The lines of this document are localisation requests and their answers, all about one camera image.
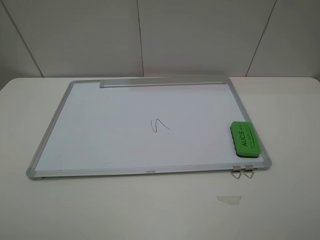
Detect green whiteboard eraser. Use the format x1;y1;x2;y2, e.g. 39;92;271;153
230;121;262;158

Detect aluminium framed whiteboard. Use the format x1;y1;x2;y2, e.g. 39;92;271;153
26;75;272;180

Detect left metal binder clip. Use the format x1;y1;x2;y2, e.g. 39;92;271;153
230;165;242;180

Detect clear tape piece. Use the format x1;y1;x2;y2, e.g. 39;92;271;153
217;196;242;206

